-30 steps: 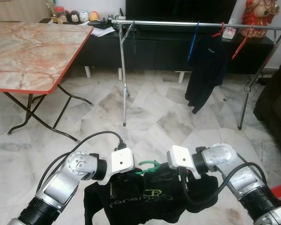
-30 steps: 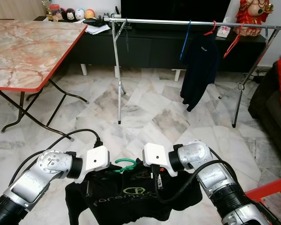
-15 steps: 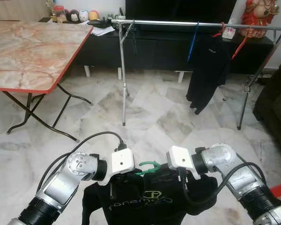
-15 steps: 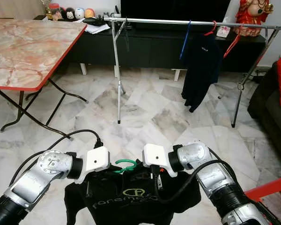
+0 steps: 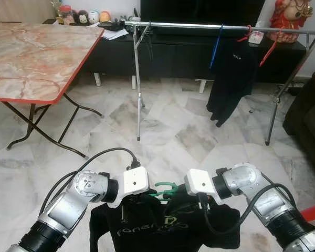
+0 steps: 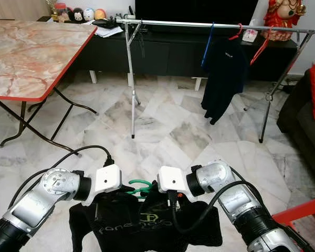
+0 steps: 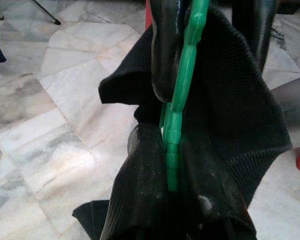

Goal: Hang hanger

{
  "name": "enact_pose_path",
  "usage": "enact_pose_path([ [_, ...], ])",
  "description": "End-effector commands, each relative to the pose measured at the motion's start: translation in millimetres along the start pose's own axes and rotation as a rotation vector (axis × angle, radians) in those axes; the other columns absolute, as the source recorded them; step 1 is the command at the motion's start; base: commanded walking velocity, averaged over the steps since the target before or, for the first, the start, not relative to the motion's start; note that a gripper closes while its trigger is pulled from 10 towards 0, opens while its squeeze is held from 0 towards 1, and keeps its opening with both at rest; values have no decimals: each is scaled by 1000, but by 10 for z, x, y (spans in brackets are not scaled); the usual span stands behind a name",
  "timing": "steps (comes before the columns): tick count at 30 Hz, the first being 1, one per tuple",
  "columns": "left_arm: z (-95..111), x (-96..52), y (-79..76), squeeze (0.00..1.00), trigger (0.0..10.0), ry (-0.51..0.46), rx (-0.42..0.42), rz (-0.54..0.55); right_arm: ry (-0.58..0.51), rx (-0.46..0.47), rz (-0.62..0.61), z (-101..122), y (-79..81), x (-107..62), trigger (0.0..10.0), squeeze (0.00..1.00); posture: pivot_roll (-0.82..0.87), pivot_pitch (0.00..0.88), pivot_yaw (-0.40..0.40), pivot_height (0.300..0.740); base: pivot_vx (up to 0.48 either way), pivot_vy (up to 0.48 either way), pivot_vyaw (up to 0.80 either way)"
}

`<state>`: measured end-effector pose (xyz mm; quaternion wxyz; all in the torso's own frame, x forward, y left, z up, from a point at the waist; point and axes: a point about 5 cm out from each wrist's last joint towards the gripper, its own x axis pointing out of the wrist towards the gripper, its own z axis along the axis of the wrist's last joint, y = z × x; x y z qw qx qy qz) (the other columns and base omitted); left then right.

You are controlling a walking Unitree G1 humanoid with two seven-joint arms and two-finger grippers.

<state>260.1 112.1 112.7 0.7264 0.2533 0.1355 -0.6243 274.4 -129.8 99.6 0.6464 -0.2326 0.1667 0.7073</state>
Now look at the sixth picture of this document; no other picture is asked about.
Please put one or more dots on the black wallet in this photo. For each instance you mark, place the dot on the black wallet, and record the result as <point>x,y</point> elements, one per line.
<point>106,23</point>

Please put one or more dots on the black t-shirt grey print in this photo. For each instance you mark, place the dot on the black t-shirt grey print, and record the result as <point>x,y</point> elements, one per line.
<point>121,215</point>

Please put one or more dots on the red plastic hanger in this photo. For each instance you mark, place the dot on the red plastic hanger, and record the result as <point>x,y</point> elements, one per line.
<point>240,30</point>
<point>259,51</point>

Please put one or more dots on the marble folding table red edge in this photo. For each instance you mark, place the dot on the marble folding table red edge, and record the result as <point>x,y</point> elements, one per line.
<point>31,52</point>

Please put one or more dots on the black television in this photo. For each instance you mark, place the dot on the black television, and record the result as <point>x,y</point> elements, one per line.
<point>194,9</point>

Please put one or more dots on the orange red round plush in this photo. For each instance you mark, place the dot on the orange red round plush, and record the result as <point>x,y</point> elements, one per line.
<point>100,14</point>

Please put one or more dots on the dark grey sofa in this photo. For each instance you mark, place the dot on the dark grey sofa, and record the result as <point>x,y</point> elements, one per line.
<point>302,131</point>

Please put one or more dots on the white paper stack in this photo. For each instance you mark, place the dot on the white paper stack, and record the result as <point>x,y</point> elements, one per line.
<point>110,32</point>

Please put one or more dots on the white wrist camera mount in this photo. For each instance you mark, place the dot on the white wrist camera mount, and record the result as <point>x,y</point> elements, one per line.
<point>108,178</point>
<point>173,180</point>

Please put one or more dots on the glass jar red lid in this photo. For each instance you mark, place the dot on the glass jar red lid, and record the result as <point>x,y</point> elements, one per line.
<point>61,13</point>

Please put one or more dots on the red plastic stool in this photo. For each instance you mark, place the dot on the red plastic stool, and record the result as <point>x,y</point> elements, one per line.
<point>302,210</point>

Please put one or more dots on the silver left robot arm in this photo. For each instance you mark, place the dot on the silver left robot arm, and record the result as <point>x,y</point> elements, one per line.
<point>42,205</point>

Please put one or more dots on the green plastic hanger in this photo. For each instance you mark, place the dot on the green plastic hanger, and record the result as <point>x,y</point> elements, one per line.
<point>144,182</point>

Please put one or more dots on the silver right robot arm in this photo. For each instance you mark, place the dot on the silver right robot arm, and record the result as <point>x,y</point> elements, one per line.
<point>236,202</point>

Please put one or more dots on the blue plastic hanger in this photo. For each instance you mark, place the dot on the blue plastic hanger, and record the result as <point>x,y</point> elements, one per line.
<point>208,44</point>

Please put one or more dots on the red gold figurine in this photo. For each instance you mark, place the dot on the red gold figurine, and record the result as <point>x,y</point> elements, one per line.
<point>283,18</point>

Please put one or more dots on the silver clothes rack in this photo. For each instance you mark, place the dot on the silver clothes rack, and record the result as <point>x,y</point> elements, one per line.
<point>178,24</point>

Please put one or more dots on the light wooden cabinet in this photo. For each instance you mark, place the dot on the light wooden cabinet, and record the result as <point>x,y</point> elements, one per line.
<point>16,8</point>

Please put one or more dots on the navy t-shirt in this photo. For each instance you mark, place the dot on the navy t-shirt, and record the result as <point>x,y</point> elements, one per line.
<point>226,73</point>

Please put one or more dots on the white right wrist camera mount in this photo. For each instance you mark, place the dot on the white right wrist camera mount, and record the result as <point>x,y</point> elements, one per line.
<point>173,180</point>

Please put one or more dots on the black TV console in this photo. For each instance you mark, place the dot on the black TV console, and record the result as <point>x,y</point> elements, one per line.
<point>168,52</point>

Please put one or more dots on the white tissue box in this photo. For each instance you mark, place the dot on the white tissue box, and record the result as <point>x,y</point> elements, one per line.
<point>250,35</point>

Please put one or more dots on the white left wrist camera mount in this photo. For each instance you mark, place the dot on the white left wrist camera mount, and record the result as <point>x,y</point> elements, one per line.
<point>108,178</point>

